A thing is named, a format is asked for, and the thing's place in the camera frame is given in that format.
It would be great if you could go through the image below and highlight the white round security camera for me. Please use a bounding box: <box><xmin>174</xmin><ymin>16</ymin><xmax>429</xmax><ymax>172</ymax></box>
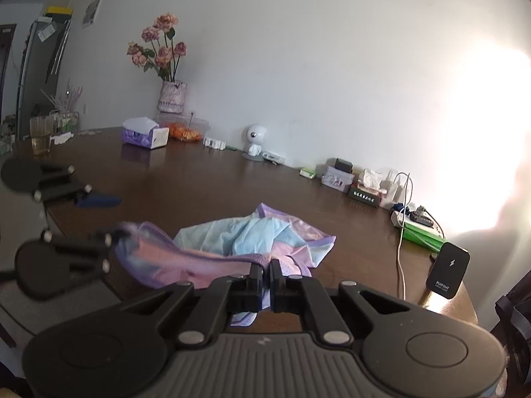
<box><xmin>242</xmin><ymin>124</ymin><xmax>267</xmax><ymax>162</ymax></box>

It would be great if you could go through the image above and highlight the white small device box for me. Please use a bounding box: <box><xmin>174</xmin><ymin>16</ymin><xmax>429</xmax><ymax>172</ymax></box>
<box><xmin>262</xmin><ymin>151</ymin><xmax>285</xmax><ymax>166</ymax></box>

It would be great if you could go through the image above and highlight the orange snack bag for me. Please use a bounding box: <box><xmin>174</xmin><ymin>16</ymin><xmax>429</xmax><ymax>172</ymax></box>
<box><xmin>167</xmin><ymin>123</ymin><xmax>203</xmax><ymax>142</ymax></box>

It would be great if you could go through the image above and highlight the pink and blue garment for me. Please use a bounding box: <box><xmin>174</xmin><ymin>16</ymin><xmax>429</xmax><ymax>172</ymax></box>
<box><xmin>113</xmin><ymin>202</ymin><xmax>338</xmax><ymax>327</ymax></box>

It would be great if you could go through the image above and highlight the white multi plug adapter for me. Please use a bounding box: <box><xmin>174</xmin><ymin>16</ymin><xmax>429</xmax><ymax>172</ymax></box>
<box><xmin>203</xmin><ymin>137</ymin><xmax>226</xmax><ymax>151</ymax></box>

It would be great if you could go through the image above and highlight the pink flower bouquet vase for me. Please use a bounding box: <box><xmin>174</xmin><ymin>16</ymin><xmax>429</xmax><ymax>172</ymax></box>
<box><xmin>127</xmin><ymin>13</ymin><xmax>187</xmax><ymax>114</ymax></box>

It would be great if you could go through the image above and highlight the white power strip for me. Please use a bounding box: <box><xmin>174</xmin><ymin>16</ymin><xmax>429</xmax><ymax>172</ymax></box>
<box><xmin>390</xmin><ymin>210</ymin><xmax>415</xmax><ymax>228</ymax></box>

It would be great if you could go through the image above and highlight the green flat box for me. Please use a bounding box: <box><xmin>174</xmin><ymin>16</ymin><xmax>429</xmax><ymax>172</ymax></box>
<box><xmin>403</xmin><ymin>222</ymin><xmax>445</xmax><ymax>253</ymax></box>

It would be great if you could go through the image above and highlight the white wall charger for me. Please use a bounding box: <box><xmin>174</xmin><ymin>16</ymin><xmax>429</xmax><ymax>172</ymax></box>
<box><xmin>380</xmin><ymin>175</ymin><xmax>404</xmax><ymax>203</ymax></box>

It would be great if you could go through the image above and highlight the black power bank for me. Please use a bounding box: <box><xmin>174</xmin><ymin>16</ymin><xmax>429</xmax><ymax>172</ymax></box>
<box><xmin>426</xmin><ymin>242</ymin><xmax>470</xmax><ymax>299</ymax></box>

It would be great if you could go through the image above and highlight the purple tissue box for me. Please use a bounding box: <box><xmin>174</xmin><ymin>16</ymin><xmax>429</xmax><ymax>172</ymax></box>
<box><xmin>121</xmin><ymin>117</ymin><xmax>169</xmax><ymax>150</ymax></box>

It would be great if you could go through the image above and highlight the black small box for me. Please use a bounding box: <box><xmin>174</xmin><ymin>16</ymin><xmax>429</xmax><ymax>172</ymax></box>
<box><xmin>334</xmin><ymin>158</ymin><xmax>353</xmax><ymax>173</ymax></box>

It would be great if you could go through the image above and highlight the white charging cable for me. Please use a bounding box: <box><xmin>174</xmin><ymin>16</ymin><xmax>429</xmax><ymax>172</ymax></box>
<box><xmin>391</xmin><ymin>170</ymin><xmax>416</xmax><ymax>299</ymax></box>

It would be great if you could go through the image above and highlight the red tissue box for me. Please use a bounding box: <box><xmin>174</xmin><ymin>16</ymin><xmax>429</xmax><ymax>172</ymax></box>
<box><xmin>347</xmin><ymin>169</ymin><xmax>387</xmax><ymax>208</ymax></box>

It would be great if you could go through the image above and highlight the white floral tin box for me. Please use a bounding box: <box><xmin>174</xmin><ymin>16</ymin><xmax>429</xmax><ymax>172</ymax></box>
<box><xmin>321</xmin><ymin>166</ymin><xmax>354</xmax><ymax>193</ymax></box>

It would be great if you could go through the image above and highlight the glass cup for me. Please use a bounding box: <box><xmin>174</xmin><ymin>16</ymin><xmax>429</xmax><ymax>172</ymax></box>
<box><xmin>30</xmin><ymin>115</ymin><xmax>55</xmax><ymax>156</ymax></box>

